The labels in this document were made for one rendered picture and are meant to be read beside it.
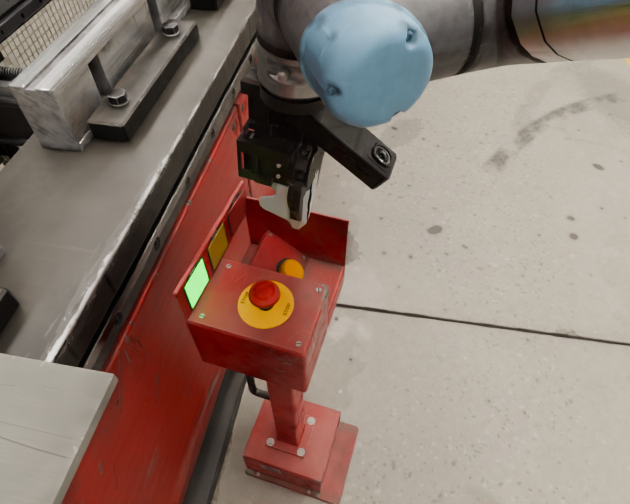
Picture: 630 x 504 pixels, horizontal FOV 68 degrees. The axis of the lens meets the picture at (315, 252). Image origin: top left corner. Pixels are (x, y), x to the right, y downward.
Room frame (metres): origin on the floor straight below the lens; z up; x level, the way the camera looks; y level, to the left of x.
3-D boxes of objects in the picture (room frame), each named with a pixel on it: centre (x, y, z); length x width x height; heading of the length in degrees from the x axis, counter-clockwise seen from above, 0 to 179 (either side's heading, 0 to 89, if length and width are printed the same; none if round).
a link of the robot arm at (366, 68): (0.32, -0.04, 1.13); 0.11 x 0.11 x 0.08; 19
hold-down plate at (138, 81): (0.68, 0.26, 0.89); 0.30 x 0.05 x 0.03; 170
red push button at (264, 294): (0.32, 0.06, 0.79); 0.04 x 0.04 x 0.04
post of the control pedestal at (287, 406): (0.37, 0.06, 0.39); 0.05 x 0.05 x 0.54; 72
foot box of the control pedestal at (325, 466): (0.36, 0.03, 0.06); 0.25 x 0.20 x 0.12; 72
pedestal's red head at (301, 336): (0.37, 0.06, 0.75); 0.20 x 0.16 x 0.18; 162
